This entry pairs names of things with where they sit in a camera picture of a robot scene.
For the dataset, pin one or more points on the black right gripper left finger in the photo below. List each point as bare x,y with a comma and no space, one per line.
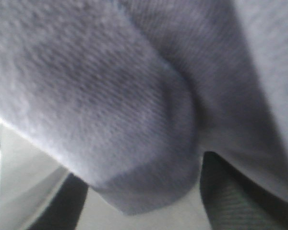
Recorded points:
64,209

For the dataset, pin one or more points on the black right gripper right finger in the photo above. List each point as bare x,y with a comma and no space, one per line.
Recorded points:
233,202

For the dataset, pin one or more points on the grey-purple towel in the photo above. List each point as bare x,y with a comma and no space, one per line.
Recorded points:
128,94

